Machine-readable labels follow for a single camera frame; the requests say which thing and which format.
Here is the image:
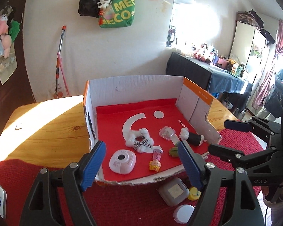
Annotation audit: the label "white wardrobe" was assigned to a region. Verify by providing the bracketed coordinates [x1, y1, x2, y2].
[228, 10, 277, 88]

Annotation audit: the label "red felt mat with smiley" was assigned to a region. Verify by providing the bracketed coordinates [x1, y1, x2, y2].
[96, 98, 208, 182]

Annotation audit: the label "white plush keychain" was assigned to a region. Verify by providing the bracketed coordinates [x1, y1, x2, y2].
[97, 0, 111, 10]

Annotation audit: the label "pink My Melody case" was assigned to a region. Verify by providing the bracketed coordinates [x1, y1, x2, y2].
[109, 150, 136, 174]

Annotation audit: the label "wall mirror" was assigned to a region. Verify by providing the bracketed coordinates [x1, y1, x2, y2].
[165, 0, 195, 49]

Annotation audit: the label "white round jar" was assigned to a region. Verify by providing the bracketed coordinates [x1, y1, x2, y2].
[173, 205, 195, 224]

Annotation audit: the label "pink curtain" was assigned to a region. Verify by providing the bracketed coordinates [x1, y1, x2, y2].
[252, 20, 283, 109]

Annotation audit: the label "pink plush toys hanging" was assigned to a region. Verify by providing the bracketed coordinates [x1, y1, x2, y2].
[0, 14, 21, 59]

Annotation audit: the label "black draped side table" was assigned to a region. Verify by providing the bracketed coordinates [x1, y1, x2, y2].
[165, 52, 252, 111]

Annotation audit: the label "white fluffy plush with bow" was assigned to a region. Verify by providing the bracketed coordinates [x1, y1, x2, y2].
[125, 128, 154, 153]

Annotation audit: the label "green yarn ball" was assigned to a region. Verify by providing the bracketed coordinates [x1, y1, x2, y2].
[169, 146, 179, 157]

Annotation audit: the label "white blue ring device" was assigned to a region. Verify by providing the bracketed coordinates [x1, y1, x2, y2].
[0, 185, 7, 219]

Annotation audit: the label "pink yellow doll toy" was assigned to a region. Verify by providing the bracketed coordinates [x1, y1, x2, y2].
[149, 146, 164, 172]

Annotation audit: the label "clear plastic small case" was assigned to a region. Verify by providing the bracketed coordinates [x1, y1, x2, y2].
[159, 126, 176, 141]

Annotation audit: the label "green tote bag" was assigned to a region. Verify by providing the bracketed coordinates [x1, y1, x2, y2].
[98, 0, 135, 28]

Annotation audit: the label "white orange cardboard box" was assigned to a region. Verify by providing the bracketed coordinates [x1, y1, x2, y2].
[83, 75, 221, 185]

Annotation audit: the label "grey square case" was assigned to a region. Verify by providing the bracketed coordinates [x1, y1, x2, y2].
[158, 178, 190, 207]

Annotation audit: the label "yellow round cap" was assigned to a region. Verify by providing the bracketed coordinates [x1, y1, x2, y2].
[188, 186, 201, 201]

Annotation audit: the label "black white furry roll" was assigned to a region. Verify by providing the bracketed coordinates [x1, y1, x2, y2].
[179, 128, 205, 146]

